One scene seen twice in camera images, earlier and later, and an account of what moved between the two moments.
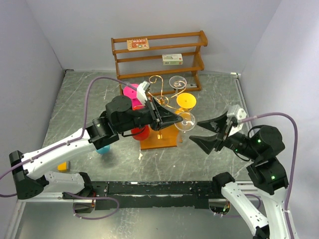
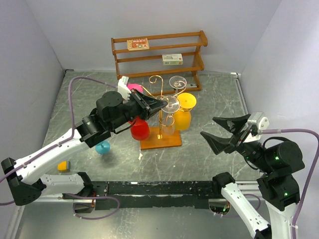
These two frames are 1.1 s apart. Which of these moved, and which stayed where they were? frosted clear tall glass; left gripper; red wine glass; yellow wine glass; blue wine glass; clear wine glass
Moved: clear wine glass; left gripper
Stayed: blue wine glass; yellow wine glass; red wine glass; frosted clear tall glass
